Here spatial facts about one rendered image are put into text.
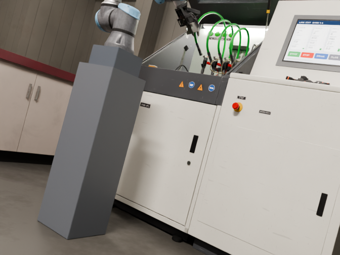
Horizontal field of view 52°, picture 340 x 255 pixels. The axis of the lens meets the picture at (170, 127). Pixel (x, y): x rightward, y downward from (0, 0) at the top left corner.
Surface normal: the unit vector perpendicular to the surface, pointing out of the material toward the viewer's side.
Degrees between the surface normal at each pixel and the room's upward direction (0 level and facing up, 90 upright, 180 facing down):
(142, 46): 90
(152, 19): 90
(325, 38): 76
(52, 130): 90
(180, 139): 90
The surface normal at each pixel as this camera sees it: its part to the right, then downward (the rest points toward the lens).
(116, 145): 0.79, 0.21
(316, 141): -0.58, -0.15
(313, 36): -0.50, -0.38
